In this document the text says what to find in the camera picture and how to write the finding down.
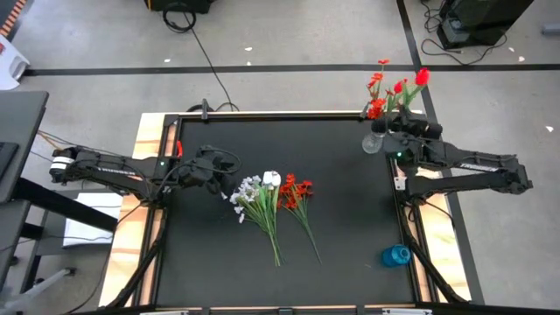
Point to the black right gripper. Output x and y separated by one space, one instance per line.
415 129

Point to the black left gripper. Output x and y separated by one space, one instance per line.
199 170

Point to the white blossom spray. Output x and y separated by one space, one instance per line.
251 181
236 198

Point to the red blossom spray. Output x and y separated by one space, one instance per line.
376 105
294 189

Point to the white artificial tulip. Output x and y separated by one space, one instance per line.
271 178

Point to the red artificial tulip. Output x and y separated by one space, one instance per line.
422 76

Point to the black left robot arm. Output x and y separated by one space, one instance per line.
114 170

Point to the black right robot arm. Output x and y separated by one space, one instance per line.
479 167

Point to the clear glass vase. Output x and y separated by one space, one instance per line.
372 144

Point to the red clip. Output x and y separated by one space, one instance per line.
179 149

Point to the light wooden side board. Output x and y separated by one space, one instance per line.
149 131
442 236

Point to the white sheet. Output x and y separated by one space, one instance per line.
92 219

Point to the black equipment case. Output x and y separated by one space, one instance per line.
481 19

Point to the black desk leg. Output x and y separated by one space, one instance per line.
65 203

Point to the grey desk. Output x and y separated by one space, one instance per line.
22 131

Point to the black floor mat striped edge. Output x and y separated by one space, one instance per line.
11 15

